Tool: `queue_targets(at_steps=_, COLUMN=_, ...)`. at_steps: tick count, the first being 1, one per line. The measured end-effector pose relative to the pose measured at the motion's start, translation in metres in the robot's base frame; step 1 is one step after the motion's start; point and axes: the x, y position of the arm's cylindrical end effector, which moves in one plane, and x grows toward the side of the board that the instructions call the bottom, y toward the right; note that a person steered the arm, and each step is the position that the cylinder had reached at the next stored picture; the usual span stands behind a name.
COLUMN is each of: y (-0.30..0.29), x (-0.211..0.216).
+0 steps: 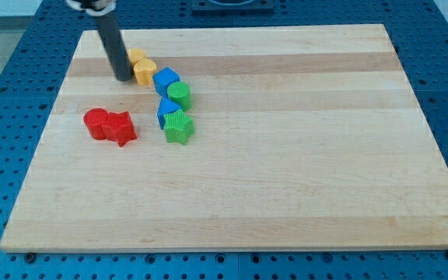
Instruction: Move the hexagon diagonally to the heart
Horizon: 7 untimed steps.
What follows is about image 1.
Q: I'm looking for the yellow heart block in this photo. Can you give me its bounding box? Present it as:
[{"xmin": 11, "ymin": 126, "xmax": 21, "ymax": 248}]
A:
[{"xmin": 133, "ymin": 58, "xmax": 157, "ymax": 86}]

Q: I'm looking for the yellow hexagon block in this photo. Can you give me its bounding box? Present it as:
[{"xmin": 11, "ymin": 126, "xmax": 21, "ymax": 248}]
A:
[{"xmin": 127, "ymin": 48, "xmax": 146, "ymax": 67}]

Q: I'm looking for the green star block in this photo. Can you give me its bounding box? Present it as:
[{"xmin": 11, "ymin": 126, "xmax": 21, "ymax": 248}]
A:
[{"xmin": 163, "ymin": 109, "xmax": 194, "ymax": 145}]

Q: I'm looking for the green cylinder block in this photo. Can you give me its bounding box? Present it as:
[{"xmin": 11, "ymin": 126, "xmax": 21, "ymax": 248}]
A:
[{"xmin": 167, "ymin": 82, "xmax": 192, "ymax": 111}]

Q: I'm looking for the blue triangle block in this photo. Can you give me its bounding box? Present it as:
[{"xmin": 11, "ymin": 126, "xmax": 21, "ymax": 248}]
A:
[{"xmin": 156, "ymin": 97, "xmax": 181, "ymax": 130}]

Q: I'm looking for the wooden board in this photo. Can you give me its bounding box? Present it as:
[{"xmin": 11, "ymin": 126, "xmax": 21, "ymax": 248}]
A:
[{"xmin": 0, "ymin": 24, "xmax": 448, "ymax": 254}]

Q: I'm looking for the blue cube block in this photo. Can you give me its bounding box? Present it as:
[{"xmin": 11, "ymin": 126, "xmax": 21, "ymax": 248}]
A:
[{"xmin": 152, "ymin": 68, "xmax": 180, "ymax": 98}]

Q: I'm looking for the red star block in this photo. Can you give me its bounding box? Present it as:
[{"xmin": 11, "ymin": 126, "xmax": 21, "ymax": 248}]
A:
[{"xmin": 100, "ymin": 111, "xmax": 137, "ymax": 147}]

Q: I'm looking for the red cylinder block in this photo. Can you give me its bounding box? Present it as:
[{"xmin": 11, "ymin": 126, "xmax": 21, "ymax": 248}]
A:
[{"xmin": 83, "ymin": 108, "xmax": 109, "ymax": 140}]

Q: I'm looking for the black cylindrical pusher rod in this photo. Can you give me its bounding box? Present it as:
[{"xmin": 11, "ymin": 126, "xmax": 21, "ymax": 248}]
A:
[{"xmin": 94, "ymin": 11, "xmax": 132, "ymax": 82}]

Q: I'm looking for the white ring rod collar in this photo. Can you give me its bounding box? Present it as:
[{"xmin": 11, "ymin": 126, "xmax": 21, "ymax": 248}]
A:
[{"xmin": 65, "ymin": 0, "xmax": 116, "ymax": 16}]

